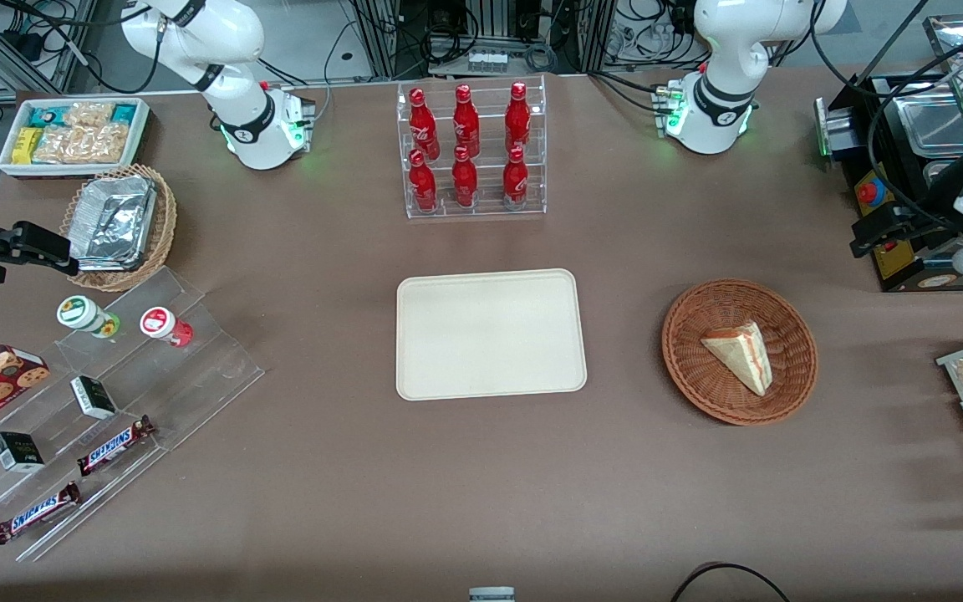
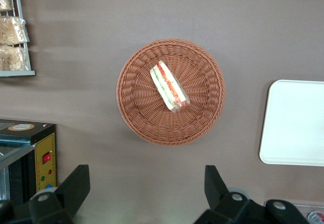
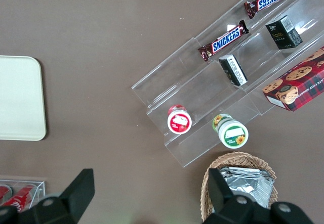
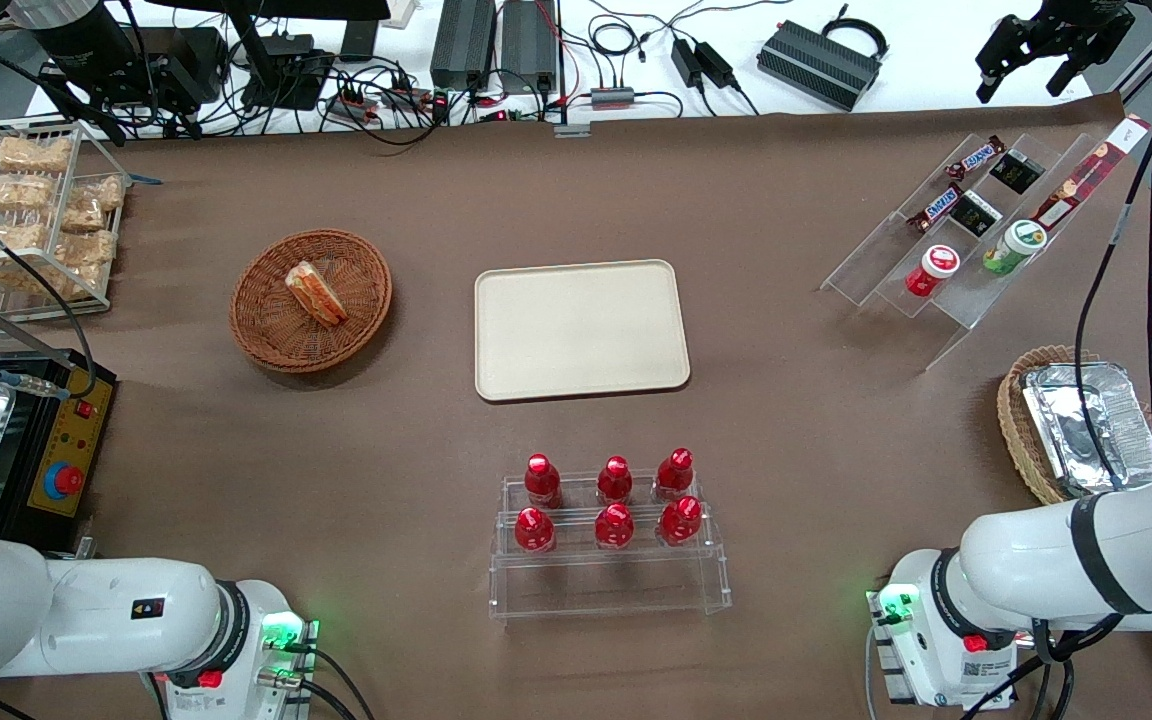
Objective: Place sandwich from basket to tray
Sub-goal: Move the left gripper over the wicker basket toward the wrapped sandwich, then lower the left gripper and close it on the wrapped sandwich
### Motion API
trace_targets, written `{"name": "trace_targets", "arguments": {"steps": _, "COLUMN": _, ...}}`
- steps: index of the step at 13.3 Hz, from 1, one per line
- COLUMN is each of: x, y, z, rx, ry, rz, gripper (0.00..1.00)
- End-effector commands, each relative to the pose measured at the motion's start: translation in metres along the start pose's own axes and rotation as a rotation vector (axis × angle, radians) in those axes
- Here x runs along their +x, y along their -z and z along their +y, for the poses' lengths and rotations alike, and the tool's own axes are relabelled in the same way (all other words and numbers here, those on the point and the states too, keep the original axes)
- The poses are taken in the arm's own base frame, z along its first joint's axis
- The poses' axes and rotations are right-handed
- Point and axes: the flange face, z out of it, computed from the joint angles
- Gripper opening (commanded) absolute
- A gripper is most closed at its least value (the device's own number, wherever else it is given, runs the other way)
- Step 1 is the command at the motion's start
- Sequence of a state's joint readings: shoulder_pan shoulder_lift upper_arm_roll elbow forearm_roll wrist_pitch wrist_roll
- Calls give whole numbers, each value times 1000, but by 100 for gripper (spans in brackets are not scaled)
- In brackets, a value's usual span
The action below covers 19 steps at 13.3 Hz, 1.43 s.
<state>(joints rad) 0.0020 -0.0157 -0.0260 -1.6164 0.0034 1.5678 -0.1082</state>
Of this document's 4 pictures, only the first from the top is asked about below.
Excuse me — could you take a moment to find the clear bag of crackers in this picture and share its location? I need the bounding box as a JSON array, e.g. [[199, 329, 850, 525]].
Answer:
[[64, 102, 115, 129], [33, 125, 130, 165]]

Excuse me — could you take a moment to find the black floor cable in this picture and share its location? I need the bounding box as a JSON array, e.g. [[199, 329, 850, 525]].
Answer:
[[670, 562, 792, 602]]

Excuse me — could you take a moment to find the triangular sandwich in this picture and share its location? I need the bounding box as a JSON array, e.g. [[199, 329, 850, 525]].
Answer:
[[701, 322, 774, 397]]

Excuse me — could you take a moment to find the black food warmer machine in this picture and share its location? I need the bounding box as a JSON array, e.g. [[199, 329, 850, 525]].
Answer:
[[814, 13, 963, 293]]

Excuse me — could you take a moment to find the green lid white cup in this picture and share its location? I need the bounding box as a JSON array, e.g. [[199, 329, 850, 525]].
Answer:
[[57, 296, 121, 339]]

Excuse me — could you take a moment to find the beige plastic tray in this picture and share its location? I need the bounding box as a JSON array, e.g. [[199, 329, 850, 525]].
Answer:
[[396, 268, 589, 402]]

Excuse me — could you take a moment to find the white plastic snack bin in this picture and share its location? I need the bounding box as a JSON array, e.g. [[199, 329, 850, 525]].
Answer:
[[0, 97, 151, 180]]

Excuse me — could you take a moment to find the brown round wicker basket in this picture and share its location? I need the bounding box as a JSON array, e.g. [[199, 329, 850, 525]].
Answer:
[[662, 278, 819, 427]]

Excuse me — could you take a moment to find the yellow snack pack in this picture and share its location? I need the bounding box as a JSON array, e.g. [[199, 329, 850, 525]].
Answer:
[[12, 127, 44, 166]]

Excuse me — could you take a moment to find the clear acrylic stepped shelf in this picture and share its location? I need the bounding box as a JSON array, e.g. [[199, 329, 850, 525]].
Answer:
[[0, 267, 266, 564]]

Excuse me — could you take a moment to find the red lid white cup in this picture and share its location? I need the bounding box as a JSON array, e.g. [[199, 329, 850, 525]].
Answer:
[[140, 307, 195, 348]]

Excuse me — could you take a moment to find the small black box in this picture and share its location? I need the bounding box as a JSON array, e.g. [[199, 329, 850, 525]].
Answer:
[[70, 376, 118, 421], [0, 431, 46, 474]]

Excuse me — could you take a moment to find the clear acrylic bottle rack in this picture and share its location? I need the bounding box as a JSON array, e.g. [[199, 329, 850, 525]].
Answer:
[[396, 74, 548, 221]]

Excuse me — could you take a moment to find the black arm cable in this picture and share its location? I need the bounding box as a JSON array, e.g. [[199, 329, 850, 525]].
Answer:
[[811, 0, 963, 237]]

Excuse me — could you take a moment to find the light wicker basket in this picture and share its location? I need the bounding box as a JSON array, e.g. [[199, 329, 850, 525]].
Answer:
[[59, 164, 178, 293]]

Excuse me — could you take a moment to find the aluminium foil tray stack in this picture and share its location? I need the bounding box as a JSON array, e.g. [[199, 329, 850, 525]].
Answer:
[[69, 176, 157, 272]]

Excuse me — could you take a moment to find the snickers chocolate bar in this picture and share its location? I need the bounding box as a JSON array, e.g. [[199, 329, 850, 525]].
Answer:
[[77, 416, 156, 477], [0, 482, 83, 546]]

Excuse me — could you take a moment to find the red cola bottle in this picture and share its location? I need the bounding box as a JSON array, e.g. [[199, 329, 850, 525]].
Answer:
[[502, 146, 530, 208], [505, 82, 532, 154], [409, 150, 439, 212], [453, 84, 482, 158], [409, 88, 440, 161], [452, 146, 480, 208]]

